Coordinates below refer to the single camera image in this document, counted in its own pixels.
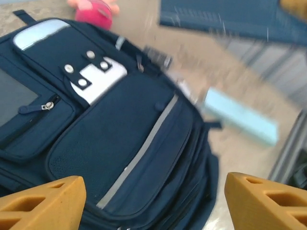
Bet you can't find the dark blue mat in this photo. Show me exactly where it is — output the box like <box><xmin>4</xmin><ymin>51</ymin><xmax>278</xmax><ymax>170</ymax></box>
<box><xmin>158</xmin><ymin>0</ymin><xmax>307</xmax><ymax>46</ymax></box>

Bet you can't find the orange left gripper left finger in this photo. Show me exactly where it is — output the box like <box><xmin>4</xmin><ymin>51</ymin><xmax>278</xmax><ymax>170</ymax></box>
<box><xmin>0</xmin><ymin>175</ymin><xmax>87</xmax><ymax>230</ymax></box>

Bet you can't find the pink plush doll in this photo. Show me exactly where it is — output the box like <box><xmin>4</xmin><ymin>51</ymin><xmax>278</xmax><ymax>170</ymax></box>
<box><xmin>67</xmin><ymin>0</ymin><xmax>120</xmax><ymax>31</ymax></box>

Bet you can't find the navy blue school backpack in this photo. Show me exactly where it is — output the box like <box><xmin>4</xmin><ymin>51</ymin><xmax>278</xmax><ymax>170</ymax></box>
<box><xmin>0</xmin><ymin>9</ymin><xmax>223</xmax><ymax>230</ymax></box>

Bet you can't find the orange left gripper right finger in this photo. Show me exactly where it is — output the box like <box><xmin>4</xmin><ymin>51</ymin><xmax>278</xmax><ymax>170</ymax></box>
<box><xmin>224</xmin><ymin>172</ymin><xmax>307</xmax><ymax>230</ymax></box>

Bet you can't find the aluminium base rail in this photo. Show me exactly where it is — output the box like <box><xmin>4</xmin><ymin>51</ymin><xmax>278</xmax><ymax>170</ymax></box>
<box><xmin>268</xmin><ymin>110</ymin><xmax>307</xmax><ymax>190</ymax></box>

